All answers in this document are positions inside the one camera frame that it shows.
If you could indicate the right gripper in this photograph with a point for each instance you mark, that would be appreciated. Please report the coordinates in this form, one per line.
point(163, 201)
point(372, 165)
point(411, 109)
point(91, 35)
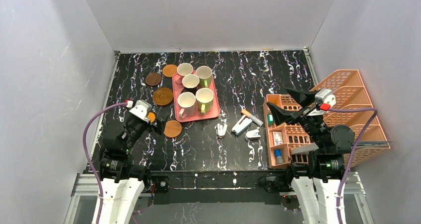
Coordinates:
point(303, 111)

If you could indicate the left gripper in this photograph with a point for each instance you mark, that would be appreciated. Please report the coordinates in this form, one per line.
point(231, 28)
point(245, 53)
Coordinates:
point(153, 124)

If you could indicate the small orange coaster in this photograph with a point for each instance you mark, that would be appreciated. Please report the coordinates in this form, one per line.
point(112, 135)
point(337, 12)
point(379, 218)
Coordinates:
point(151, 116)

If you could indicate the brown saucer coaster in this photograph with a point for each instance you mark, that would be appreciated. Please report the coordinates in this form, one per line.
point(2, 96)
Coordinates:
point(163, 96)

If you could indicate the pink tray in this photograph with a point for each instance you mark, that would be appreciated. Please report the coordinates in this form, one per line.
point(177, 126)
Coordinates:
point(178, 89)

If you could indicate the dark brown coaster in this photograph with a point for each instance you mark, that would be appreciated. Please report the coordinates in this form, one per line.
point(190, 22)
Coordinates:
point(153, 79)

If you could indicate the light orange coaster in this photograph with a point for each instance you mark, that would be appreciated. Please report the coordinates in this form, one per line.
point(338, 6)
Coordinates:
point(169, 70)

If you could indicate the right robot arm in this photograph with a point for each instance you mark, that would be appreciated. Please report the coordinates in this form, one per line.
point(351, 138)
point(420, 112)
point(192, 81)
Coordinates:
point(319, 185)

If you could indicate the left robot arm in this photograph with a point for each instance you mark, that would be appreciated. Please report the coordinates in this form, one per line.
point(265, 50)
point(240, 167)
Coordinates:
point(120, 180)

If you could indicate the orange wooden coaster front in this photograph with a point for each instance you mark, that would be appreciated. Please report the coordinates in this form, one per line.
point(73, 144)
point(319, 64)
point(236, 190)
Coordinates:
point(173, 128)

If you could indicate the green eraser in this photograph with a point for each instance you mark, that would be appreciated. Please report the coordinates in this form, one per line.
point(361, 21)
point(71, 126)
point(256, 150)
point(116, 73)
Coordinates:
point(270, 120)

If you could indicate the orange file organizer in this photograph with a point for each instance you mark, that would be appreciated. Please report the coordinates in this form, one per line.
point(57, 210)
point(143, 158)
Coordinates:
point(350, 92)

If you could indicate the white red card box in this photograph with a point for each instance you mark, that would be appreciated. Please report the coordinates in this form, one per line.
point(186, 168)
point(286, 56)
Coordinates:
point(277, 138)

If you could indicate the pink mug front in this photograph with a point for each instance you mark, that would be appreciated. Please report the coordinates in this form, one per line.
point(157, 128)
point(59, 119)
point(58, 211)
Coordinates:
point(187, 103)

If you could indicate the pink mug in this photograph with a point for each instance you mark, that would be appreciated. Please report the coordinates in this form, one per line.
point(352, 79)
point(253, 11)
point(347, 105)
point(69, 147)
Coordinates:
point(182, 70)
point(187, 103)

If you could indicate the orange grey marker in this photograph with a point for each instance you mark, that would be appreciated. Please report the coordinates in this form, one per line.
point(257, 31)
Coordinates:
point(252, 117)

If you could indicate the white stapler right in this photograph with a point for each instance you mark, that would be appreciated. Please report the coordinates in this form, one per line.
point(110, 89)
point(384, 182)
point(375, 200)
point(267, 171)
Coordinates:
point(252, 135)

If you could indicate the dark brown mug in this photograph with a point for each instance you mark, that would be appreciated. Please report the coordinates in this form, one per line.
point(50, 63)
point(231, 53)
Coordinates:
point(190, 83)

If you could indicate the blue white stapler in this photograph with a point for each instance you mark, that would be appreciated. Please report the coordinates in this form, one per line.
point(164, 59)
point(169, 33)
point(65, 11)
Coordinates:
point(241, 125)

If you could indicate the green mug front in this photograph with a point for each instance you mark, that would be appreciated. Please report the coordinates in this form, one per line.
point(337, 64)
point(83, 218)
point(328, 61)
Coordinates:
point(204, 98)

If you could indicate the green mug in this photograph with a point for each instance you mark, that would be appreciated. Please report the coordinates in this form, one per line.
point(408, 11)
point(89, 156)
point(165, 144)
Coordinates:
point(204, 98)
point(205, 75)

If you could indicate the blue stamp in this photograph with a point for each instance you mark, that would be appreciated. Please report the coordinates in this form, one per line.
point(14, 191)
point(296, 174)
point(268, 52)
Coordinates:
point(278, 156)

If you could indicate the pink mug rear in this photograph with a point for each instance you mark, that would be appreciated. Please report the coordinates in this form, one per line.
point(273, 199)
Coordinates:
point(182, 70)

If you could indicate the small white stapler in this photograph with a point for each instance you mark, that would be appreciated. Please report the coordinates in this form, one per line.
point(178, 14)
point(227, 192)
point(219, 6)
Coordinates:
point(221, 130)

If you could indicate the green mug rear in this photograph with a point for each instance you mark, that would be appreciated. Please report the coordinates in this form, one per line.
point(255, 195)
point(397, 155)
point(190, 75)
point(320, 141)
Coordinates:
point(205, 75)

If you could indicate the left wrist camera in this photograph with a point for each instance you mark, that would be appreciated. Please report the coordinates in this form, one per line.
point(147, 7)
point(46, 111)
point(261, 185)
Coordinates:
point(141, 110)

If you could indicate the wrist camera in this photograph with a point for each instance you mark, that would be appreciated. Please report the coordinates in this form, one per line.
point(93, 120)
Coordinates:
point(324, 100)
point(141, 110)

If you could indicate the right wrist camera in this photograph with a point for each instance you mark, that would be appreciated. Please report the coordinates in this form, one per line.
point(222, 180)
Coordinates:
point(324, 100)

